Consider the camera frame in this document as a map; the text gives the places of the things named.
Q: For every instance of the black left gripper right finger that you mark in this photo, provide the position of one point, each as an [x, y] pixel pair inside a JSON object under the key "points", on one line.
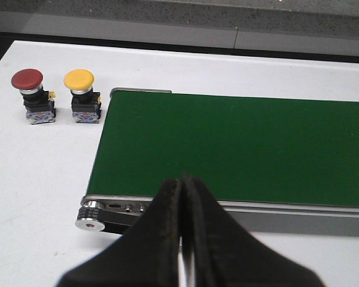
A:
{"points": [[226, 254]]}

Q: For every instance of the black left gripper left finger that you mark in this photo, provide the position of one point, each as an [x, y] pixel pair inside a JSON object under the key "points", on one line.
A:
{"points": [[145, 255]]}

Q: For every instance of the silver conveyor drive pulley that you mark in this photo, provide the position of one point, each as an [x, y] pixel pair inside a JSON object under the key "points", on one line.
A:
{"points": [[88, 216]]}

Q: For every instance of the green conveyor belt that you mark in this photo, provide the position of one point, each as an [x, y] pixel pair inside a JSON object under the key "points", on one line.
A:
{"points": [[244, 148]]}

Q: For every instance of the yellow mushroom push button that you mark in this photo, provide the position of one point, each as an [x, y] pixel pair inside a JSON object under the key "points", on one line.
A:
{"points": [[85, 103]]}

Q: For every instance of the red mushroom push button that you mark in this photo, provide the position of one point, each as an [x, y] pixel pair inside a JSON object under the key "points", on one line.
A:
{"points": [[39, 103]]}

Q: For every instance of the grey stone countertop slab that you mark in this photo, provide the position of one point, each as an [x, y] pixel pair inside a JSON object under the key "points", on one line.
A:
{"points": [[324, 27]]}

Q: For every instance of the aluminium conveyor side rail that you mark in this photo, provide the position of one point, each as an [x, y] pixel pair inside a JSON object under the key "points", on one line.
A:
{"points": [[122, 211]]}

